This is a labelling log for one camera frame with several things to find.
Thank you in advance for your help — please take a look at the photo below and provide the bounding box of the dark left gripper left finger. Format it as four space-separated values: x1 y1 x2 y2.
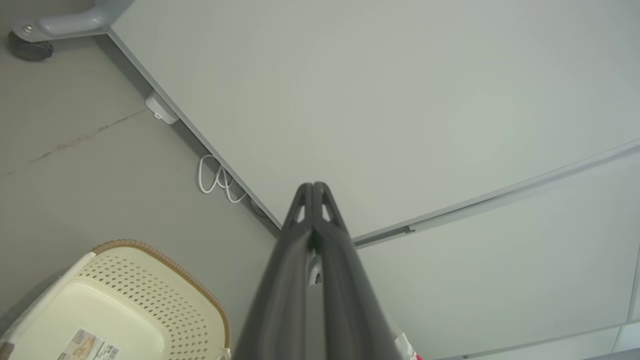
232 182 315 360

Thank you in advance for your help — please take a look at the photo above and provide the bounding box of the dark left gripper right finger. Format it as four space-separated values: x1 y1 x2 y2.
314 181 404 360

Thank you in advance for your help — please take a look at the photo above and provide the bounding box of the red and white garment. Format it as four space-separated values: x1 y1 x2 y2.
393 332 424 360

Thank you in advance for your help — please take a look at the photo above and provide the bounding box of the cream basket with woven rim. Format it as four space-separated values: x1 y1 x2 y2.
0 238 232 360

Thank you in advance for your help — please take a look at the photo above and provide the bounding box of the printed basket sticker label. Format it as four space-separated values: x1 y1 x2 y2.
55 328 121 360

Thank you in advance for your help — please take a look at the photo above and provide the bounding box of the white table with castors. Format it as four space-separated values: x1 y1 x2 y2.
106 0 640 360

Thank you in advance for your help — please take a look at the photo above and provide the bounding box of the white power adapter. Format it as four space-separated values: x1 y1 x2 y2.
144 91 180 126

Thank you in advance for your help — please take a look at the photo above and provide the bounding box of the grey metal partition leg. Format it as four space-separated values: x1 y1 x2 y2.
10 0 135 44

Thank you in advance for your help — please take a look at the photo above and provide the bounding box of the black caster wheel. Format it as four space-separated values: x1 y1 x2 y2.
6 31 55 62

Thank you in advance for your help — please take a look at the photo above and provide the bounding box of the white looped cable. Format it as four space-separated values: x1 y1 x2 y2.
197 153 249 205

